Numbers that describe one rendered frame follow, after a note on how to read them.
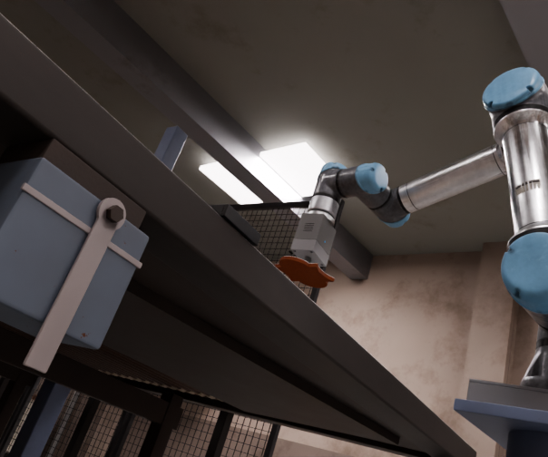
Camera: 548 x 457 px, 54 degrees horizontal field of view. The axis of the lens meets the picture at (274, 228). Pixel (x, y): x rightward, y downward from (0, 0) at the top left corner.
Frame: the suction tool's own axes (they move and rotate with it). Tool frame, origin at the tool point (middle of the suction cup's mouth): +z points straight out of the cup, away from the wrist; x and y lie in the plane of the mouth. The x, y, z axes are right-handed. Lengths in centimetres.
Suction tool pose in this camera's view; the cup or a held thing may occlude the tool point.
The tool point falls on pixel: (303, 275)
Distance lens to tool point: 131.0
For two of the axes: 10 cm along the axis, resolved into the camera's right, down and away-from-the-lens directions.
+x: 8.5, 0.3, -5.3
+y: -4.4, -5.1, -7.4
